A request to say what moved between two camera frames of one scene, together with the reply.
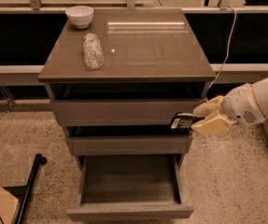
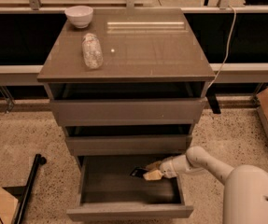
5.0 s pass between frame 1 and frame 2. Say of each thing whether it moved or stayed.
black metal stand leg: stayed
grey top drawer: stayed
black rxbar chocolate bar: moved
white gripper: moved
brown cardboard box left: stayed
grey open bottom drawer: stayed
